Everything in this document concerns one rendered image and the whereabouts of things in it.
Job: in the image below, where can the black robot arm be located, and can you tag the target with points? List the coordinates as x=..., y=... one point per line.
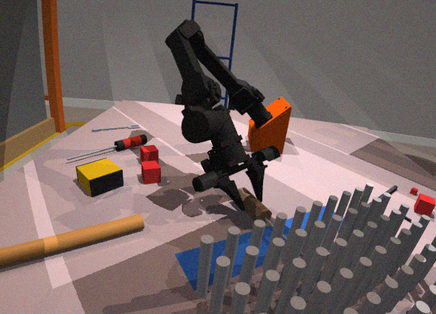
x=200, y=121

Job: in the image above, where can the red-handled screwdriver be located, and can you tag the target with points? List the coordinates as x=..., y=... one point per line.
x=120, y=145

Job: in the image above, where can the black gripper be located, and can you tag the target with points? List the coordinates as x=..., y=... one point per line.
x=230, y=152

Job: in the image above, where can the blue flat strip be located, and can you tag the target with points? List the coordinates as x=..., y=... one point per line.
x=189, y=259

